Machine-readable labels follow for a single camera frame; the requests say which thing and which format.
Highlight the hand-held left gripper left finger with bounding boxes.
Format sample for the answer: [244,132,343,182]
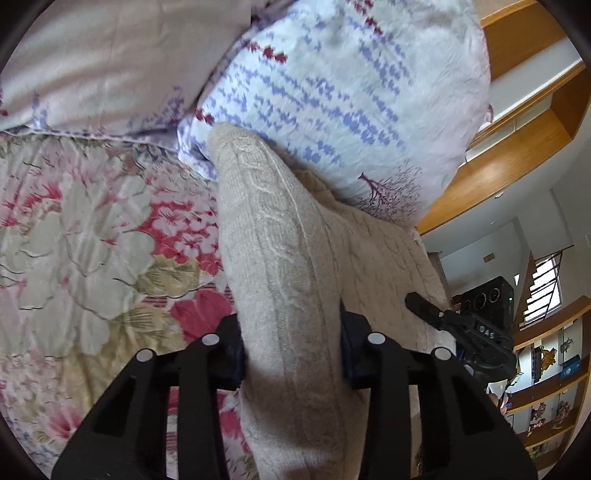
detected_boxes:
[51,314,245,480]

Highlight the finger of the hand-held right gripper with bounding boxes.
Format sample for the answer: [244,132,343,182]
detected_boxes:
[405,292,462,330]

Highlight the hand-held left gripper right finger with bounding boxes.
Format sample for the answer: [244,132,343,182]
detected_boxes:
[339,300,539,480]

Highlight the beige cable-knit sweater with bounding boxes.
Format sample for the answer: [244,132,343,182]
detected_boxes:
[205,121,455,480]

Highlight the yellow figurine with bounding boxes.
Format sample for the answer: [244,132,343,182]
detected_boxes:
[531,346,561,376]

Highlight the window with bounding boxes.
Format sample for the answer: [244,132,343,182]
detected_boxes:
[522,251,565,326]

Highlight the wooden display shelf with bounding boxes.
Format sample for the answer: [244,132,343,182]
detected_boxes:
[501,295,591,472]

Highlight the wooden headboard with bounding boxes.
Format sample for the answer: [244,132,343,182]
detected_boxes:
[416,0,587,236]

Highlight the floral quilt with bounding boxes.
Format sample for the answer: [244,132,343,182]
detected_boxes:
[0,131,259,480]

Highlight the blue tree-print pillow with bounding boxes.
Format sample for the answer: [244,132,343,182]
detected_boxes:
[178,0,492,229]

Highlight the pink floral pillow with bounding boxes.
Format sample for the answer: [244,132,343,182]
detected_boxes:
[0,0,259,148]

